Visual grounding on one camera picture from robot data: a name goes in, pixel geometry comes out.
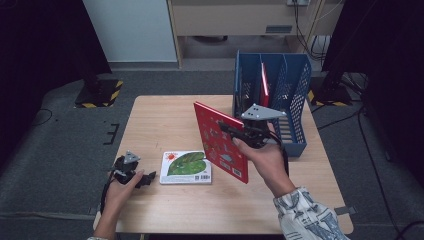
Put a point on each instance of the black curtain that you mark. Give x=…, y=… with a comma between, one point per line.
x=40, y=50
x=393, y=50

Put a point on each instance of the beige wooden cabinet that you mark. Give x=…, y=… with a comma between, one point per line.
x=226, y=18

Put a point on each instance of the white partition panel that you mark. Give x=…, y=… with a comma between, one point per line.
x=130, y=30

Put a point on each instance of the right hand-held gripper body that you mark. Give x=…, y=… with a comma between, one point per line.
x=260, y=112

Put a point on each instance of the striped black stand base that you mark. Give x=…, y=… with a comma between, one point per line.
x=333, y=95
x=96, y=93

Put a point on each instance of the white book with green leaf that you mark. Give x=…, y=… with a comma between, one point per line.
x=186, y=163

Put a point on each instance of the blue plastic file rack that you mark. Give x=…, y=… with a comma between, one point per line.
x=248, y=66

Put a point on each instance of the person's left hand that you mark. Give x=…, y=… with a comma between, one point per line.
x=120, y=196

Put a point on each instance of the person's right hand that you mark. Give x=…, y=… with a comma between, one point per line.
x=271, y=166

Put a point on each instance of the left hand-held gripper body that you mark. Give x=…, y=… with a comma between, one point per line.
x=131, y=157

